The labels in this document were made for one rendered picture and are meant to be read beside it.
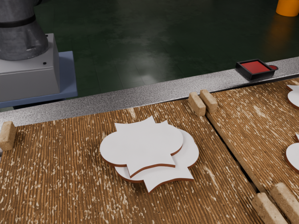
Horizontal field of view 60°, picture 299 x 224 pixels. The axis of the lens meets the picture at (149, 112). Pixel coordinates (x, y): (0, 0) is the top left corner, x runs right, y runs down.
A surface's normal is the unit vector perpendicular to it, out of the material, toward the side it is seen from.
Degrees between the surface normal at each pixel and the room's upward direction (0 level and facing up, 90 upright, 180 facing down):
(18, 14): 90
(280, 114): 0
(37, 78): 90
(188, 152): 0
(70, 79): 0
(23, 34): 72
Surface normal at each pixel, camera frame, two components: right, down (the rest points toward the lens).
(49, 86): 0.27, 0.62
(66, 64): 0.00, -0.77
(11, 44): 0.13, 0.36
